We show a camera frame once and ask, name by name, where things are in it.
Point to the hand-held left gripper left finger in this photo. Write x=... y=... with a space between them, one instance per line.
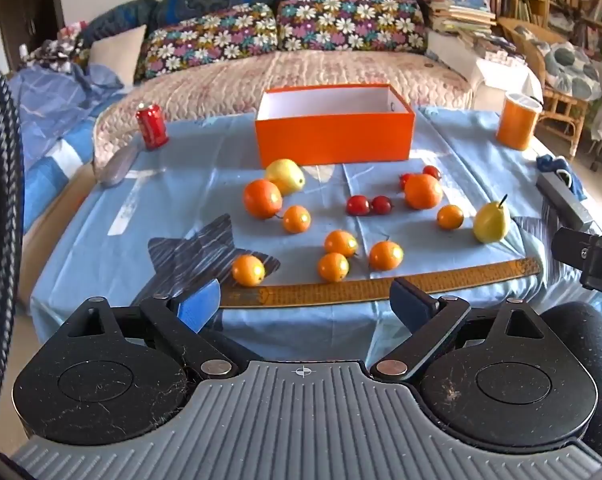
x=201 y=305

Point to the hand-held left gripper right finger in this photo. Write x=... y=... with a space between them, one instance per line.
x=411 y=305

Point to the small orange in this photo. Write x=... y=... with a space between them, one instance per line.
x=386 y=255
x=296 y=219
x=333 y=266
x=247 y=270
x=340 y=242
x=450 y=216

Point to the yellow-green pear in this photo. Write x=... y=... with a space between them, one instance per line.
x=491 y=222

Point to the red tomato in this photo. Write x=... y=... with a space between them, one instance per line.
x=358 y=205
x=381 y=204
x=431 y=172
x=406 y=180

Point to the large orange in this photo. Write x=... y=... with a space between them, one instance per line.
x=423 y=191
x=262 y=198

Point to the yellow apple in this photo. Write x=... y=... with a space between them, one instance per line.
x=283 y=175

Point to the orange cardboard box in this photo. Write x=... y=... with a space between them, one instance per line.
x=331 y=140

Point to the grey rectangular bar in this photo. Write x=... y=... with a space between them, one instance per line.
x=563 y=200

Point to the yellow ruler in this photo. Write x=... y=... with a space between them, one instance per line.
x=331 y=292

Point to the small dark blue cloth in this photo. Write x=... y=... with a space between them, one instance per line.
x=551 y=162

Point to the dark fuzzy cloth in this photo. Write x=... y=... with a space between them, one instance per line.
x=586 y=360

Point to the orange cylindrical container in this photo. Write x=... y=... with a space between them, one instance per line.
x=516 y=125

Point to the rattan chair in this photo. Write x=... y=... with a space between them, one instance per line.
x=561 y=105

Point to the blue tablecloth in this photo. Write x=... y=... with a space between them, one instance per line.
x=206 y=160

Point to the white sheet cover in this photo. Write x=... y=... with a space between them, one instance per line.
x=501 y=90

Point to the red soda can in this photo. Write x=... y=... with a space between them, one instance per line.
x=152 y=127

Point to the crumpled blue sheet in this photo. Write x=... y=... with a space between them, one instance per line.
x=56 y=110

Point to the quilted sofa cover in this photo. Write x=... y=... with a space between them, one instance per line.
x=281 y=75

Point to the stack of books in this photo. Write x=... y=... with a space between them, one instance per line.
x=461 y=20

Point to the beige pillow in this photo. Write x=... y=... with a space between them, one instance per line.
x=113 y=57

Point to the floral cushion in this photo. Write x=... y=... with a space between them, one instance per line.
x=206 y=40
x=351 y=22

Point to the patterned cloth pile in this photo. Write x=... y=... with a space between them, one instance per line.
x=56 y=50

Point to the dark wooden door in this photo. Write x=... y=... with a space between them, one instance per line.
x=26 y=0

